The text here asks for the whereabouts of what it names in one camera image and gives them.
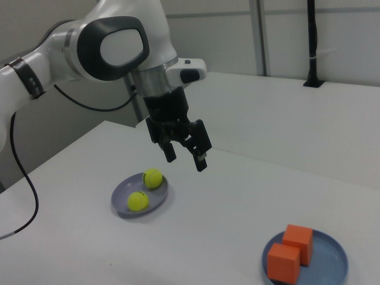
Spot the blue plate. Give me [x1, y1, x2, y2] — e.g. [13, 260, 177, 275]
[261, 227, 350, 285]

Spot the yellow tennis ball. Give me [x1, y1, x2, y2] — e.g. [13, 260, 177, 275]
[142, 168, 163, 189]
[127, 191, 150, 212]

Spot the black cable strap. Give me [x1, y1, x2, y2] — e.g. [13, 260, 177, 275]
[4, 58, 45, 100]

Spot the grey partition post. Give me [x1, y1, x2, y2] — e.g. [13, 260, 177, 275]
[254, 0, 271, 77]

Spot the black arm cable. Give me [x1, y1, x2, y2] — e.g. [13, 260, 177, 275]
[0, 84, 139, 240]

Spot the orange cube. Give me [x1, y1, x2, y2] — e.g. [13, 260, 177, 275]
[266, 242, 302, 284]
[281, 224, 315, 267]

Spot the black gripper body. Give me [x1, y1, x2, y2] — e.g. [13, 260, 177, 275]
[143, 86, 190, 130]

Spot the white cable tie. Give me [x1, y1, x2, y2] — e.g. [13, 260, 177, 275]
[308, 47, 339, 60]

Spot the black pole with base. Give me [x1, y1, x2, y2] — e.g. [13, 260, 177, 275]
[302, 0, 325, 89]

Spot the purple plate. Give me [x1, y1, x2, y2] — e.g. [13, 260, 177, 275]
[110, 172, 169, 220]

